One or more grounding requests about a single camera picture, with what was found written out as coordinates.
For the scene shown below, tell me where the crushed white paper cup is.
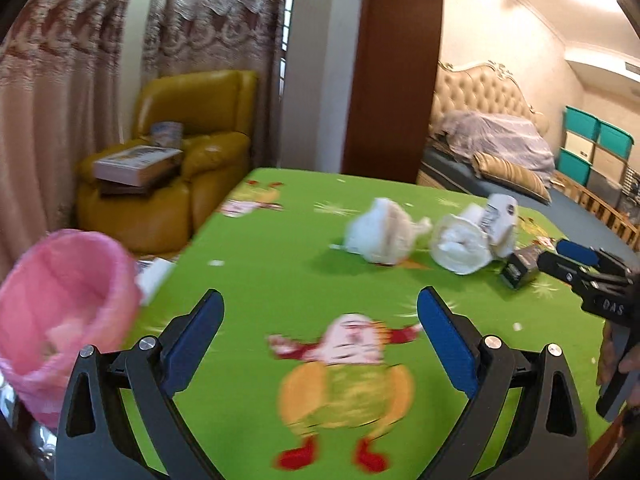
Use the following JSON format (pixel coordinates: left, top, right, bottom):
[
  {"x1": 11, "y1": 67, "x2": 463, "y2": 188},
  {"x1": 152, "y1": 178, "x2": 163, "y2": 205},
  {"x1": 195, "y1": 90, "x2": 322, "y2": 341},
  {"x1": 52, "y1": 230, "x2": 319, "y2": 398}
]
[{"x1": 430, "y1": 212, "x2": 493, "y2": 276}]

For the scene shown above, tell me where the cream tufted headboard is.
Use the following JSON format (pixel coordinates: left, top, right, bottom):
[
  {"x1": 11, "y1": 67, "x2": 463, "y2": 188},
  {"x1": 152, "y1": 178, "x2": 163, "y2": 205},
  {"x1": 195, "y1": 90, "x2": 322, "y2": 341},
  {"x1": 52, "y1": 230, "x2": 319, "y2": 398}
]
[{"x1": 431, "y1": 60, "x2": 551, "y2": 136}]

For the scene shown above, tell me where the grey patterned blanket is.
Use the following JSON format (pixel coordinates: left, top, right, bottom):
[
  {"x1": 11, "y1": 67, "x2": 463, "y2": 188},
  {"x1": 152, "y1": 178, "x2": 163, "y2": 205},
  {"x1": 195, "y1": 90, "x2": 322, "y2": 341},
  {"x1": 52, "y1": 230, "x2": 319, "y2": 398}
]
[{"x1": 440, "y1": 110, "x2": 557, "y2": 173}]

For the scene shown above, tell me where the blue picture book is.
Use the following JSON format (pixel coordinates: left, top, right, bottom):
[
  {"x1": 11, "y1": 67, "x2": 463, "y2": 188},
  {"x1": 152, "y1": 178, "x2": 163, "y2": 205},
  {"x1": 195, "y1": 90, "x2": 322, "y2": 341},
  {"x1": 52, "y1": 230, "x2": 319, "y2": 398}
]
[{"x1": 150, "y1": 121, "x2": 183, "y2": 148}]

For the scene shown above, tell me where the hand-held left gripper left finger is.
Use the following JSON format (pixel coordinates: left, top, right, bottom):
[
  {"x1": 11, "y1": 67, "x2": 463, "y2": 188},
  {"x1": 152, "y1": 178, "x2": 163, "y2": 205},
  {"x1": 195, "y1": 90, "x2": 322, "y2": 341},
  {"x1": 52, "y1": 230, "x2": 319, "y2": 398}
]
[{"x1": 54, "y1": 289, "x2": 226, "y2": 480}]

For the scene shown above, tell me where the person's right hand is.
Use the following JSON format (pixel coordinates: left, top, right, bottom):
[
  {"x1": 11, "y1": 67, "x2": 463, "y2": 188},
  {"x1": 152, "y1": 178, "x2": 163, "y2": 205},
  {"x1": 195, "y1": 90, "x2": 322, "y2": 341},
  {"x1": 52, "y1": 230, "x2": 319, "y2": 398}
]
[{"x1": 596, "y1": 322, "x2": 626, "y2": 386}]

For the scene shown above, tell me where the gold striped pillow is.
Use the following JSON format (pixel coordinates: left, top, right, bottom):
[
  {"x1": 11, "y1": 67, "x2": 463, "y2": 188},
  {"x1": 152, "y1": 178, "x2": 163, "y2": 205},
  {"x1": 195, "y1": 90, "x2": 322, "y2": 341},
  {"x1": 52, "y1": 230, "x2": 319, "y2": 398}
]
[{"x1": 472, "y1": 151, "x2": 552, "y2": 204}]

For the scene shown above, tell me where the wooden crib rail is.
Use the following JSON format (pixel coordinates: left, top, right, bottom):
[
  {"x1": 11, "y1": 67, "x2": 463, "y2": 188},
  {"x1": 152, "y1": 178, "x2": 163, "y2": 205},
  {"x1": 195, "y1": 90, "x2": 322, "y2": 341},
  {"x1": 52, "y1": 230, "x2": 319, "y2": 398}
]
[{"x1": 550, "y1": 170, "x2": 640, "y2": 251}]

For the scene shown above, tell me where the small black box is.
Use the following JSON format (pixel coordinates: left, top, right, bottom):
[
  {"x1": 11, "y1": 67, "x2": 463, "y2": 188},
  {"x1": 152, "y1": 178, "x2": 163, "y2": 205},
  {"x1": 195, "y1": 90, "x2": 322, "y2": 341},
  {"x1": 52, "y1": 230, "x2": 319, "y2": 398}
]
[{"x1": 501, "y1": 247, "x2": 543, "y2": 291}]

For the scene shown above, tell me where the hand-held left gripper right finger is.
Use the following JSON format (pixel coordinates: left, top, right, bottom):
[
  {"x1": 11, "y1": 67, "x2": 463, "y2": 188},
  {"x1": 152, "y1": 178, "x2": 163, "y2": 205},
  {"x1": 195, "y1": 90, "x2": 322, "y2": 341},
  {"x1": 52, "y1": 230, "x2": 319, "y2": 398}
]
[{"x1": 416, "y1": 286, "x2": 590, "y2": 480}]

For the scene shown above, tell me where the flat white printed box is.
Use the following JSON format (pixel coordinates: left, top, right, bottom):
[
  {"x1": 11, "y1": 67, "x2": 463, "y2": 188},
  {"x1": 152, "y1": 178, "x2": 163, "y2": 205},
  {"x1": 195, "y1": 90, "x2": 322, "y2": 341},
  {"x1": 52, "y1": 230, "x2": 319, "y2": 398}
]
[{"x1": 92, "y1": 146, "x2": 183, "y2": 186}]

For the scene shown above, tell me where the brown wooden partition panel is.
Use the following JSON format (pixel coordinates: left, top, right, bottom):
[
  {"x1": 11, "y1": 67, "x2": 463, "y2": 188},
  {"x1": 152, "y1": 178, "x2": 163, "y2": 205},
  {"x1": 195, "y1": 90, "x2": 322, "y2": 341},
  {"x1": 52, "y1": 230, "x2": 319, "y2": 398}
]
[{"x1": 342, "y1": 0, "x2": 446, "y2": 186}]

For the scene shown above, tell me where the yellow leather armchair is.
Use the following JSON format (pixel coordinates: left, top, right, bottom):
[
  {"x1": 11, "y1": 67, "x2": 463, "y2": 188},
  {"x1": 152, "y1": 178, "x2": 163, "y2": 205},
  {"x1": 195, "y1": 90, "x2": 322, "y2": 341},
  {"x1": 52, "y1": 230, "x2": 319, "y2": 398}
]
[{"x1": 75, "y1": 70, "x2": 260, "y2": 255}]

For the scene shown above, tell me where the pink lined trash bin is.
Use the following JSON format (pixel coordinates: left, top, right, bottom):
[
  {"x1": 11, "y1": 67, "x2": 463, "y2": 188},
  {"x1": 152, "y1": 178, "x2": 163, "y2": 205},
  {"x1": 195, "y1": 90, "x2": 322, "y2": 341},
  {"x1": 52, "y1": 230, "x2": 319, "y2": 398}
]
[{"x1": 0, "y1": 228, "x2": 143, "y2": 428}]

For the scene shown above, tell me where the stack of teal storage bins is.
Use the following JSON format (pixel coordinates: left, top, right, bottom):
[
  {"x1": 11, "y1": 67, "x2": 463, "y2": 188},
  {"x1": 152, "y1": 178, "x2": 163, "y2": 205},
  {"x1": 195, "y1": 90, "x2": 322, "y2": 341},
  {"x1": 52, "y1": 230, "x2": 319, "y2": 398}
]
[{"x1": 556, "y1": 105, "x2": 636, "y2": 201}]

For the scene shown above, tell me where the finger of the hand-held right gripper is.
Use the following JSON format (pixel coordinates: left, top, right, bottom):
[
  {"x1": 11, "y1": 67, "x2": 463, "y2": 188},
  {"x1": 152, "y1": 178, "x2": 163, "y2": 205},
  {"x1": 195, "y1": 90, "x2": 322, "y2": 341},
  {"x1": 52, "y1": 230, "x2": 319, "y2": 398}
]
[
  {"x1": 556, "y1": 240, "x2": 630, "y2": 281},
  {"x1": 537, "y1": 252, "x2": 607, "y2": 295}
]

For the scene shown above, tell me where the green cartoon printed tablecloth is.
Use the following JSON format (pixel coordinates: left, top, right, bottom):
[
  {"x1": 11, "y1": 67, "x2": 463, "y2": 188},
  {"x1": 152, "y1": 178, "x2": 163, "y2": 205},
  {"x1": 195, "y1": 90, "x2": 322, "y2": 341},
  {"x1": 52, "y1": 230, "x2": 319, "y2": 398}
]
[{"x1": 120, "y1": 167, "x2": 613, "y2": 480}]

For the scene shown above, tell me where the blue sheet mattress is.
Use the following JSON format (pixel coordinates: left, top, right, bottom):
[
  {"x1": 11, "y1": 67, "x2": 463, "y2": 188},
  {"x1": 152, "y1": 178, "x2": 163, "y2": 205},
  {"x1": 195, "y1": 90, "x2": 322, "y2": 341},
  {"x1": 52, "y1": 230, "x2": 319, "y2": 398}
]
[{"x1": 422, "y1": 145, "x2": 640, "y2": 256}]

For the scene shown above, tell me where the beige lace-trimmed curtain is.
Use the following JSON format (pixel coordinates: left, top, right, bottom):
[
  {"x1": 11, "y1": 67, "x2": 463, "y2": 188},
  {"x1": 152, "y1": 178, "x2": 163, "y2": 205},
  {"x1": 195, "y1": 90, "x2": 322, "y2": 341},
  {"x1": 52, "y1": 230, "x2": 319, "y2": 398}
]
[
  {"x1": 0, "y1": 0, "x2": 141, "y2": 281},
  {"x1": 142, "y1": 0, "x2": 292, "y2": 171}
]

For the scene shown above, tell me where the chrome table base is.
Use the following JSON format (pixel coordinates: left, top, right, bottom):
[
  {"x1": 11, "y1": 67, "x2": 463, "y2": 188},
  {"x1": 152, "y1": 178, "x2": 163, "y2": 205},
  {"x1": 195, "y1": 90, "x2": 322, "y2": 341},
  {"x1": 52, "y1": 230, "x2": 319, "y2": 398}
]
[{"x1": 25, "y1": 417, "x2": 58, "y2": 463}]

